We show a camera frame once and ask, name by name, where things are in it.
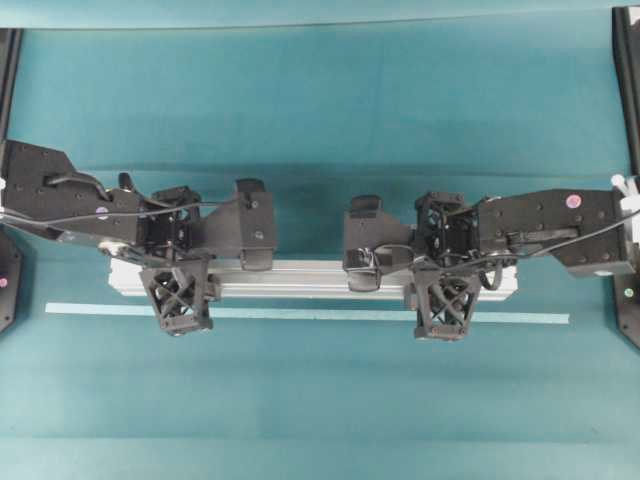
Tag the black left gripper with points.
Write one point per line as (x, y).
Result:
(176, 224)

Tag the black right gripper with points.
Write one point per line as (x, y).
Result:
(444, 234)

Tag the silver aluminium extrusion rail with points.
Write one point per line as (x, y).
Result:
(303, 279)

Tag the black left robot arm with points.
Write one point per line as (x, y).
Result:
(44, 194)

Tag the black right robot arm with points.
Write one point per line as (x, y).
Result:
(587, 231)

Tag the teal cloth mat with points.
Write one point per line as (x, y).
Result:
(114, 397)

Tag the light blue tape strip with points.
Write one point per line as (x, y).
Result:
(307, 314)

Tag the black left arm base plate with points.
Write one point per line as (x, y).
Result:
(10, 274)

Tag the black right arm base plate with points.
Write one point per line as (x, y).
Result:
(626, 294)

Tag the black aluminium frame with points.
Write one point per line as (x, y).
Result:
(627, 75)

